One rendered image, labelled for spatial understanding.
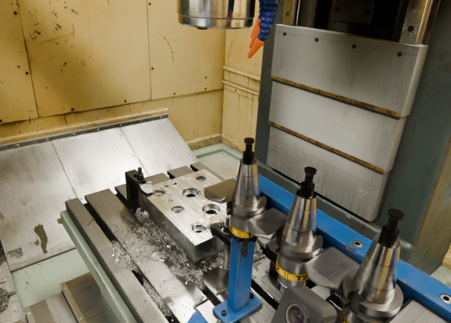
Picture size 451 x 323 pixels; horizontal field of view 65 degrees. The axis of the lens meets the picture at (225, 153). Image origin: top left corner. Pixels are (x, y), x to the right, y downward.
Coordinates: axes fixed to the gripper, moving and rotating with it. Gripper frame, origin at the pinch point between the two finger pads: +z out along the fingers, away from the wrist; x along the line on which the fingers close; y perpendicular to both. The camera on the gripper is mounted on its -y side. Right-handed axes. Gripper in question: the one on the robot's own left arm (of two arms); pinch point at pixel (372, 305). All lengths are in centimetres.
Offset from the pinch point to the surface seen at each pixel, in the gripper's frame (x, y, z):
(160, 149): -132, 44, 41
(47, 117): -152, 23, -3
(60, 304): -69, 47, -25
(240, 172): -22.0, -8.8, -2.3
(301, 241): -9.6, -4.4, -2.5
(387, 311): 2.6, -3.5, -2.6
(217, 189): -28.0, -2.6, -2.1
